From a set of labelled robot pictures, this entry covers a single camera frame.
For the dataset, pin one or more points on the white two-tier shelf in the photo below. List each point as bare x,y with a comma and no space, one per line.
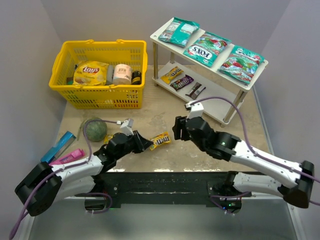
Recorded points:
218,109

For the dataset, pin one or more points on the pink box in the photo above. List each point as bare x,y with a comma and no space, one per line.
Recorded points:
69,158

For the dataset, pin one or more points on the yellow Lays chips bag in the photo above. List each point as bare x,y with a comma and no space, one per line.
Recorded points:
90,73

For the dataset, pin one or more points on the yellow M&M's bag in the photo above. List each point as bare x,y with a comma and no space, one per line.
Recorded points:
172,74
159,140
107,138

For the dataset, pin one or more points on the grey pouch in basket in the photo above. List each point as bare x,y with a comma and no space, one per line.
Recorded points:
109,74

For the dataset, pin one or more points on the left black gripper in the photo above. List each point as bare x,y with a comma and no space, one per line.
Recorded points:
137,142

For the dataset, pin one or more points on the Fox's mint blossom candy bag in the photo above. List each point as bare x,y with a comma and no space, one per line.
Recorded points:
207,48

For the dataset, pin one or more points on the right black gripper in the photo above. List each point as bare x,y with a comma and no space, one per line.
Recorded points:
182,128

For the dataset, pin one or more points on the purple M&M's bag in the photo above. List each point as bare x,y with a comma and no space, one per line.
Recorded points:
181,83

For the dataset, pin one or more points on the teal candy bag back side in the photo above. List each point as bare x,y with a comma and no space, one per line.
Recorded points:
179,31

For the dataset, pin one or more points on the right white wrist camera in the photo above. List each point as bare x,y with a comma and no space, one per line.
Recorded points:
195,109

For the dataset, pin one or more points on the pink cylindrical container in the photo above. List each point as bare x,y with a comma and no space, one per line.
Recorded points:
122,75

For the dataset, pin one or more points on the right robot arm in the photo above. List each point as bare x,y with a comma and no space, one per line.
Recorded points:
292,181

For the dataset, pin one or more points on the blue box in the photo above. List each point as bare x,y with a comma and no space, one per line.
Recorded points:
56,151

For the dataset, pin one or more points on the green round melon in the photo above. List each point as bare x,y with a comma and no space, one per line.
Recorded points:
96,129

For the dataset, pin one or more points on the yellow plastic shopping basket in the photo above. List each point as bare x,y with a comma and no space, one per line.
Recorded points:
129,52

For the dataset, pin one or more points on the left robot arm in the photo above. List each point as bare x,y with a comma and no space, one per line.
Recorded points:
45,183

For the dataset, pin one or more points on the black and yellow can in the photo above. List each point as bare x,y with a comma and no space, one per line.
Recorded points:
136,78

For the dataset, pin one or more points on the brown chocolate bar wrapper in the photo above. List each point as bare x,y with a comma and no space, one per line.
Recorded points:
195,91

